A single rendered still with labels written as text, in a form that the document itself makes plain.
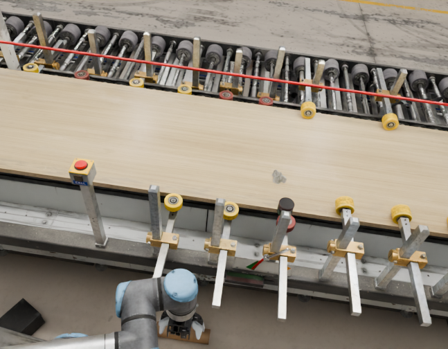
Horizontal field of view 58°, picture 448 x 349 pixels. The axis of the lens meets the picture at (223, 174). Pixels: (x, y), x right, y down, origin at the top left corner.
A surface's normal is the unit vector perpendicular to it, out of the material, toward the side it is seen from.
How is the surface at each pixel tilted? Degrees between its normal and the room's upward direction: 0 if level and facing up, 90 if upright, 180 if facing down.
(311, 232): 90
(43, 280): 0
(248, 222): 90
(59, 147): 0
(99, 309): 0
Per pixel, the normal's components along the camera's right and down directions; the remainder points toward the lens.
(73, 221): 0.08, -0.66
